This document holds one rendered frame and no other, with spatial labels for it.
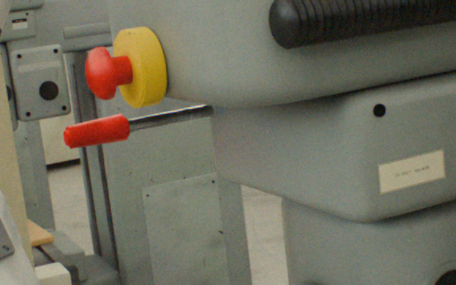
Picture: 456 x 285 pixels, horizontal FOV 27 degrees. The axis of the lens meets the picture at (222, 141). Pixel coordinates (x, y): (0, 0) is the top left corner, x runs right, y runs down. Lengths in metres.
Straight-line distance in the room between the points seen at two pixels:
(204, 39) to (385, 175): 0.17
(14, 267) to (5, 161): 1.72
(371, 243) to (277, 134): 0.11
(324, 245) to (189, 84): 0.21
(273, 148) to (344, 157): 0.10
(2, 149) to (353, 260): 1.79
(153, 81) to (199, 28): 0.07
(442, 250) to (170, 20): 0.28
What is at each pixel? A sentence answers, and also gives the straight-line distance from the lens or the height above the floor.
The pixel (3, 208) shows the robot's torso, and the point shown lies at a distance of 0.95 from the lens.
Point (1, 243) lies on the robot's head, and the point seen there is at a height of 1.63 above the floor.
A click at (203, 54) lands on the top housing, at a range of 0.66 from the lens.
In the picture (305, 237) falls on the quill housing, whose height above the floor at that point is 1.59.
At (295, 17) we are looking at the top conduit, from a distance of 0.60.
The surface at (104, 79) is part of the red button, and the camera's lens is 0.70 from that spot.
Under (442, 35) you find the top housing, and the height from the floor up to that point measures 1.76.
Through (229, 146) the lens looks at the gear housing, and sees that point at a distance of 0.85.
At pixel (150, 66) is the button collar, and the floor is 1.76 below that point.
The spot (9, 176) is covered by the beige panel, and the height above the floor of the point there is 1.35.
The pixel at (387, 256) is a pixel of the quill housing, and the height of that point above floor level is 1.59.
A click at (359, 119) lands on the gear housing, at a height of 1.71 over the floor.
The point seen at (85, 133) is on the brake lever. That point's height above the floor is 1.70.
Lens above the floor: 1.84
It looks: 11 degrees down
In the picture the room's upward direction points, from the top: 7 degrees counter-clockwise
